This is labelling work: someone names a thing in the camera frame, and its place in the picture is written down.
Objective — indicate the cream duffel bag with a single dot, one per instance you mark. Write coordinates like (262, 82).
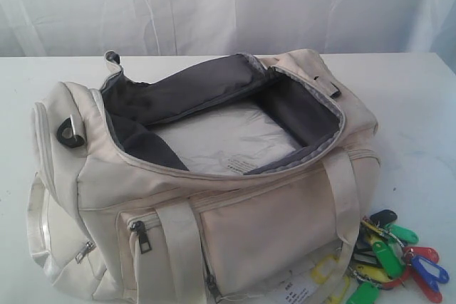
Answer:
(114, 214)

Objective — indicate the colourful key tag bunch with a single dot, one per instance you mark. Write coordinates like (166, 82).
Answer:
(384, 257)

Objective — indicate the clear plastic packet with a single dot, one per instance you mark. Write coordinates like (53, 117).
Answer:
(231, 140)

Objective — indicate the white paper tag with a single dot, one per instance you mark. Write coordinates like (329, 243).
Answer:
(300, 287)

